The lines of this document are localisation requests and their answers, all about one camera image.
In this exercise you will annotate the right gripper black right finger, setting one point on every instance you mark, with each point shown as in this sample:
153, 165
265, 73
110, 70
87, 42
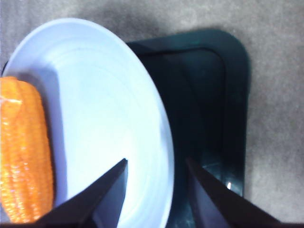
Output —
213, 202

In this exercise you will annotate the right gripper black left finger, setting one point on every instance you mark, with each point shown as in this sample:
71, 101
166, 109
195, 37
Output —
99, 197

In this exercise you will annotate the blue round plate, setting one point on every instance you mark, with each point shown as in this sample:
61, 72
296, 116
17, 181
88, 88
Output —
102, 114

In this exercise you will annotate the orange corn cob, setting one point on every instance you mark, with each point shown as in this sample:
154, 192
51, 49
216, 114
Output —
23, 147

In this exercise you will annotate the black rectangular tray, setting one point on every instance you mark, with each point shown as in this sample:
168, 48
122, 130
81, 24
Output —
209, 107

